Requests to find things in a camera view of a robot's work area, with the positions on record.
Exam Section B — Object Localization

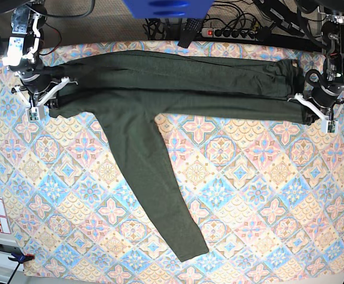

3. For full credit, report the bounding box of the green long-sleeve T-shirt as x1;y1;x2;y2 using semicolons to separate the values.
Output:
46;50;313;263

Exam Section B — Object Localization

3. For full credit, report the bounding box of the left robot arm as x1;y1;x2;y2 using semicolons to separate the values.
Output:
288;5;344;134

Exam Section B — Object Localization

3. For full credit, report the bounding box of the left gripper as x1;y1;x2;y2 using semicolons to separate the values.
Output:
287;69;344;133

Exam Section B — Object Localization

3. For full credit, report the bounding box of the black remote control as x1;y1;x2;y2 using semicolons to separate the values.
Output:
178;18;204;49

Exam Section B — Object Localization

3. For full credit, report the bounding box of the white power strip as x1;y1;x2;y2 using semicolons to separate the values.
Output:
201;28;256;40

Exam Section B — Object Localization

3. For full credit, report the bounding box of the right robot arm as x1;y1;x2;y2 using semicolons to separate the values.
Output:
2;1;77;121

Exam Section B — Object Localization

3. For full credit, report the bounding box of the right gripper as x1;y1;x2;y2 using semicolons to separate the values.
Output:
13;66;78;121

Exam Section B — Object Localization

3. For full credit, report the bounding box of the colourful patterned tablecloth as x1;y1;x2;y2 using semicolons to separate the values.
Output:
0;40;344;284

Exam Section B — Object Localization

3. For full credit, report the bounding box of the blue clamp bottom left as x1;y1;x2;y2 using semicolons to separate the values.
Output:
7;253;35;284

